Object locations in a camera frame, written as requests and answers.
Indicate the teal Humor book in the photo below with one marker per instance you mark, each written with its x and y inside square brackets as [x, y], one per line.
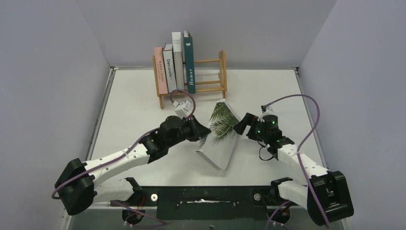
[189, 62]

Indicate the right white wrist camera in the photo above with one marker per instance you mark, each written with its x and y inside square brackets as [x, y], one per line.
[266, 110]

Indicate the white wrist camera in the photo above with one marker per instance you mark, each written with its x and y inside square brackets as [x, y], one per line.
[183, 109]
[266, 110]

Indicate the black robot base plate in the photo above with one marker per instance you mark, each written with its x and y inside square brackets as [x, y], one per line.
[158, 206]

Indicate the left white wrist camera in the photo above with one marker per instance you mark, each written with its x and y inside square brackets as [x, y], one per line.
[183, 109]

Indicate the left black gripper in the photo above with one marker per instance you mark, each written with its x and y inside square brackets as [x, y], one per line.
[198, 131]

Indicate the grey white book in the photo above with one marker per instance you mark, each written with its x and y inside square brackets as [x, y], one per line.
[178, 59]

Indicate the wooden book rack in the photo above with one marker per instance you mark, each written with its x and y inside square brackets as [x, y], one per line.
[203, 86]

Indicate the brown Decorate Furniture book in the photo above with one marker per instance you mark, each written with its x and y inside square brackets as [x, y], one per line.
[169, 67]

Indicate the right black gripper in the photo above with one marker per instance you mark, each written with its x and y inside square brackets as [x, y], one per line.
[251, 126]

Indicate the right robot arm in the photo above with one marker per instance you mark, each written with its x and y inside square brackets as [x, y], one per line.
[322, 192]

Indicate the white palm leaf book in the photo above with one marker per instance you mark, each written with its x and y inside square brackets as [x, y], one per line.
[218, 146]

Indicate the pink Warm Chord book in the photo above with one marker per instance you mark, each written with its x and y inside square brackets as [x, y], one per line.
[161, 73]

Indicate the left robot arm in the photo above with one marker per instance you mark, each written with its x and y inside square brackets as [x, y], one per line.
[81, 183]

